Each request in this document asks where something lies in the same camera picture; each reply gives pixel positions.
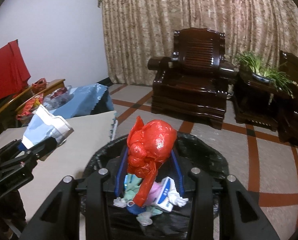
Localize clear plastic bag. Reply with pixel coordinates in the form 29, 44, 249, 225
42, 85, 73, 106

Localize blue and white packet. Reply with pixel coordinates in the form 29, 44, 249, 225
22, 105, 74, 148

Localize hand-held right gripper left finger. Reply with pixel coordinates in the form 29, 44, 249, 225
20, 145, 129, 240

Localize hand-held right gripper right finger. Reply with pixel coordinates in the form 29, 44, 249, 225
170, 150, 281, 240

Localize blue plastic bag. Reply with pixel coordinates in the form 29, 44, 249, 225
45, 83, 116, 119

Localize red plastic bag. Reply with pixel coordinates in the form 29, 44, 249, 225
127, 116, 178, 207

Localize green potted plant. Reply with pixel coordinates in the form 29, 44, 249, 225
232, 50, 298, 98

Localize person's left forearm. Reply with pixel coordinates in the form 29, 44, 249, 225
0, 190, 27, 240

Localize black trash bin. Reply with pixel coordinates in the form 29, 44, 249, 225
80, 131, 231, 240

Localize white and blue box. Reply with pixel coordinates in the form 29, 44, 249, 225
155, 176, 176, 212

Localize dark wooden side table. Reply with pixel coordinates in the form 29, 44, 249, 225
232, 66, 298, 132

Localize dark wooden armchair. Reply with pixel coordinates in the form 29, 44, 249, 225
147, 28, 237, 130
277, 50, 298, 152

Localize small red bag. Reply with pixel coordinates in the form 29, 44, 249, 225
31, 78, 47, 93

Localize red and yellow packets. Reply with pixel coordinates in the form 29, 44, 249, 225
16, 95, 44, 121

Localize green rubber glove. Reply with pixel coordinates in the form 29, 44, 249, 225
124, 175, 164, 226

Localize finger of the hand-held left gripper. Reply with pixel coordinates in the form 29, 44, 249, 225
0, 139, 27, 167
21, 137, 58, 167

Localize pink wrapper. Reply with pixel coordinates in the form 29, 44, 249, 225
148, 182, 162, 205

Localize red cloth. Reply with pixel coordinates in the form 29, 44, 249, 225
0, 39, 31, 106

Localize beige patterned curtain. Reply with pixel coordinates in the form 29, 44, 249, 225
97, 0, 298, 91

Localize light wooden cabinet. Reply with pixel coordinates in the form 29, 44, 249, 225
0, 78, 66, 143

